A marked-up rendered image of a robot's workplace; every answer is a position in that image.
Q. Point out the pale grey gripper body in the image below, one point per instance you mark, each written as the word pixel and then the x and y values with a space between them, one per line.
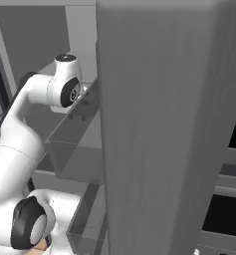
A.
pixel 84 106

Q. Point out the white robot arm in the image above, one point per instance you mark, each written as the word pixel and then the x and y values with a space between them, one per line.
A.
pixel 16 139

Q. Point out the translucent grey fridge bin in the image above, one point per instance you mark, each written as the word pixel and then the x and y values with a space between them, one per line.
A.
pixel 86 229
pixel 73 156

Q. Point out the grey fridge door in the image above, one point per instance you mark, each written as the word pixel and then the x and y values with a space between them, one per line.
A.
pixel 156 126

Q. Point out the grey fridge body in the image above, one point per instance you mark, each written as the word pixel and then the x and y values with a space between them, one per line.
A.
pixel 33 33

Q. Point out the grey wall oven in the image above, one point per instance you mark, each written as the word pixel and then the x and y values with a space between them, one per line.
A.
pixel 227 205

